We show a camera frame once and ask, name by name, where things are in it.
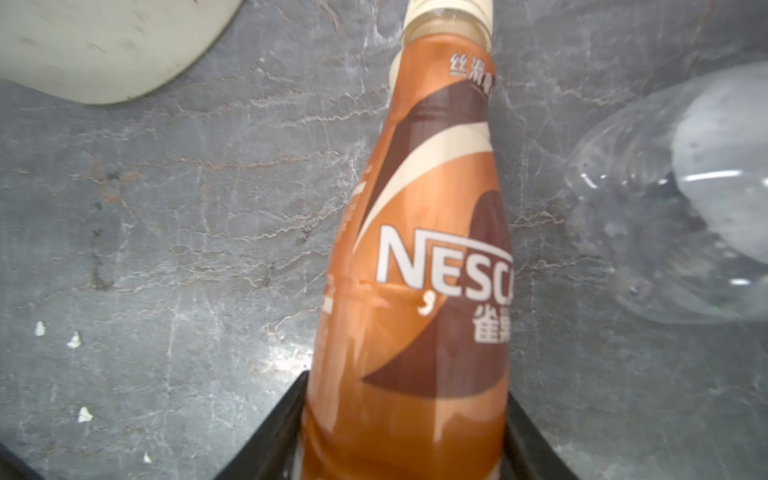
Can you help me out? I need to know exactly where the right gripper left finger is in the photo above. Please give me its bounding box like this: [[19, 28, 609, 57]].
[[215, 371, 309, 480]]

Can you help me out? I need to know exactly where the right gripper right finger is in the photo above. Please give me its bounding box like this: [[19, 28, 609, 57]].
[[502, 392, 578, 480]]

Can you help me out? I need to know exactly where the copper Nescafe bottle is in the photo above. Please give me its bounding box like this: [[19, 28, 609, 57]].
[[291, 1, 514, 479]]

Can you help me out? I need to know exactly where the blue-label water bottle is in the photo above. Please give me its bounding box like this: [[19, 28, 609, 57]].
[[565, 62, 767, 324]]

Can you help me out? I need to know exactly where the cream ribbed trash bin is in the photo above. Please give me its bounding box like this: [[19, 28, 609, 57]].
[[1, 0, 242, 105]]

